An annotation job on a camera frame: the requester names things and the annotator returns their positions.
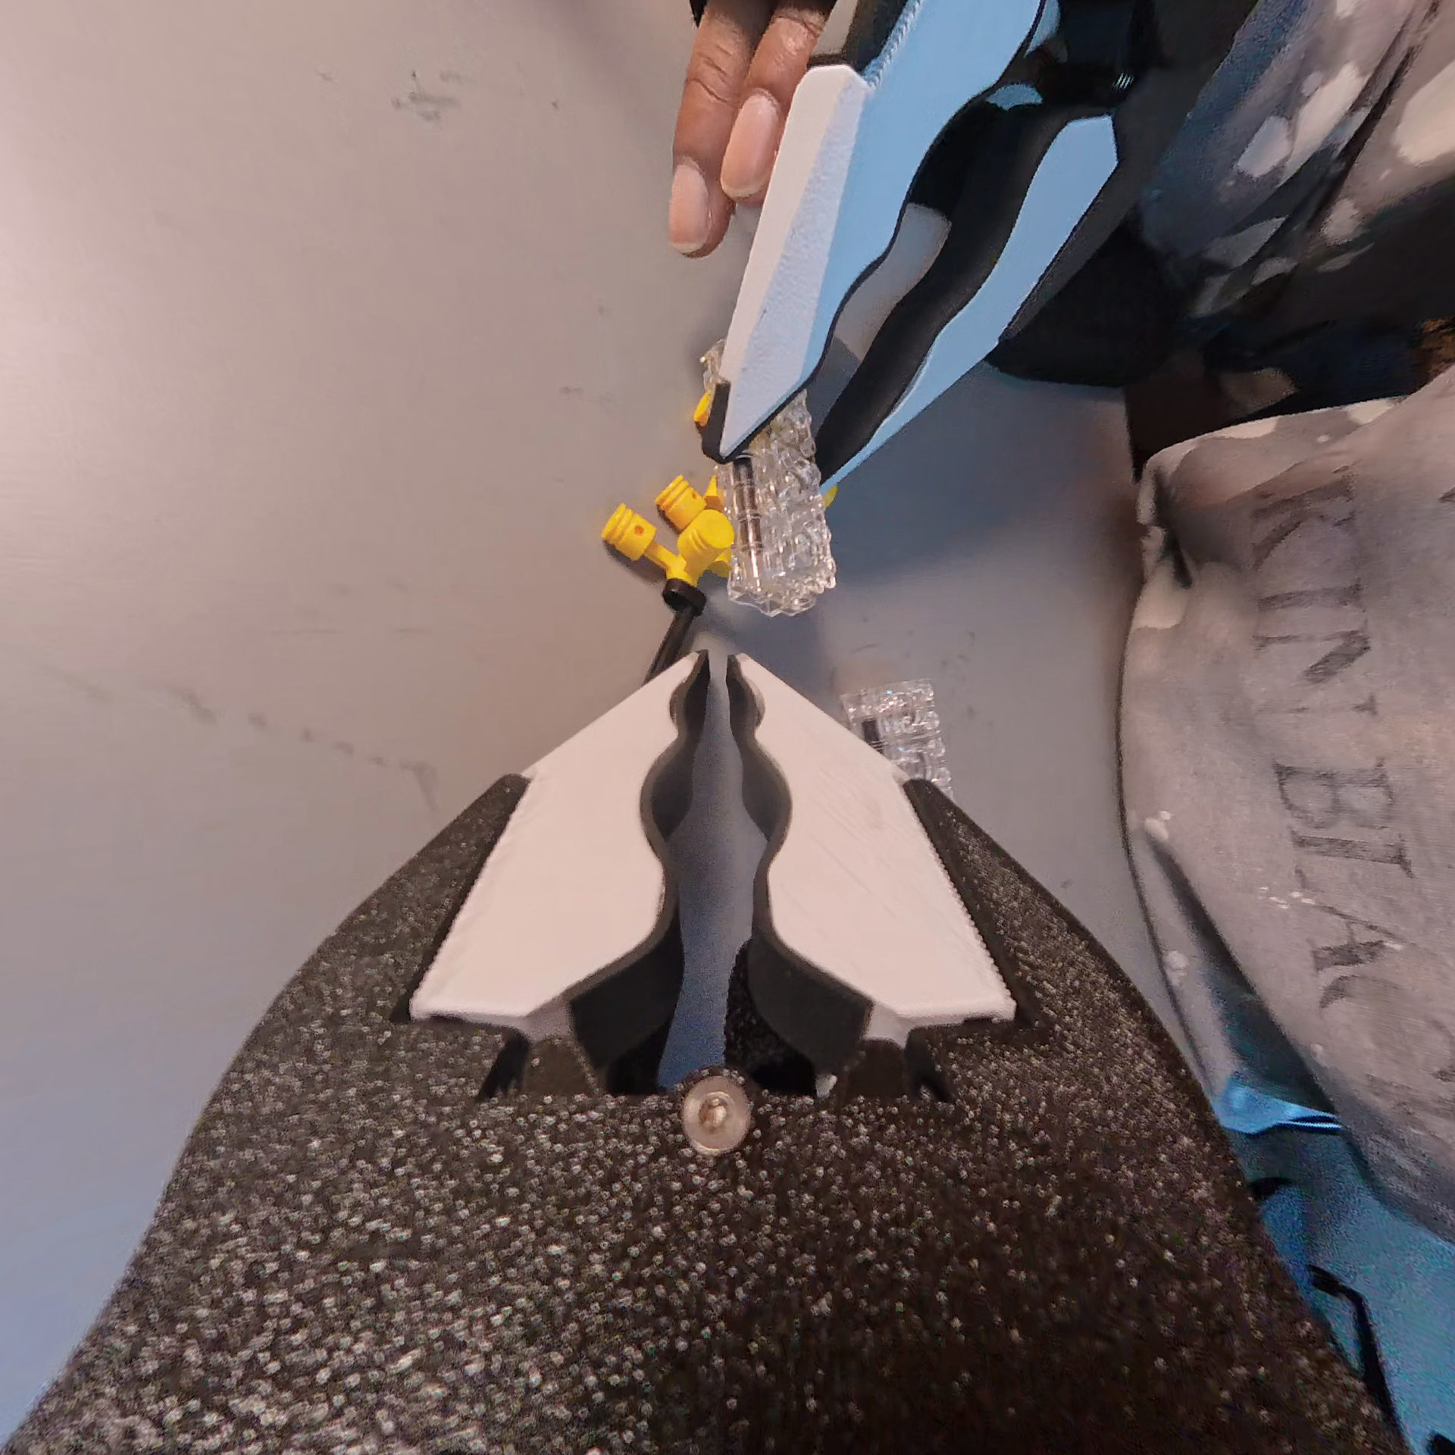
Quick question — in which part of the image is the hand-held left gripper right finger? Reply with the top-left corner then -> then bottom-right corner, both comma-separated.
726,654 -> 1019,1095

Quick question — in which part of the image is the clear toy cylinder block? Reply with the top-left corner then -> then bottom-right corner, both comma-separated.
839,680 -> 955,797
698,340 -> 839,621

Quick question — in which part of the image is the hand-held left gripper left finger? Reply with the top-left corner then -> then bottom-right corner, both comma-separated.
409,654 -> 712,1064

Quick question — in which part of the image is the person's grey hoodie torso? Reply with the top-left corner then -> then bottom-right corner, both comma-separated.
1118,370 -> 1455,1253

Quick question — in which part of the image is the person's right forearm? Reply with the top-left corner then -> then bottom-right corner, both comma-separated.
1137,0 -> 1455,383

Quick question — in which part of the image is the yellow piston crankshaft assembly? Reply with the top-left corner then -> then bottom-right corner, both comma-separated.
600,387 -> 844,685

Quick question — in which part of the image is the light blue cloth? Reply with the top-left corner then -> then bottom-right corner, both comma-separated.
1218,1080 -> 1455,1455

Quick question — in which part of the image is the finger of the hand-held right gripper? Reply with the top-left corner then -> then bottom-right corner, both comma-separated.
698,0 -> 1053,467
814,112 -> 1123,487

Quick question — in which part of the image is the person's right hand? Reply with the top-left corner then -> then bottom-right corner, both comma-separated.
669,0 -> 825,257

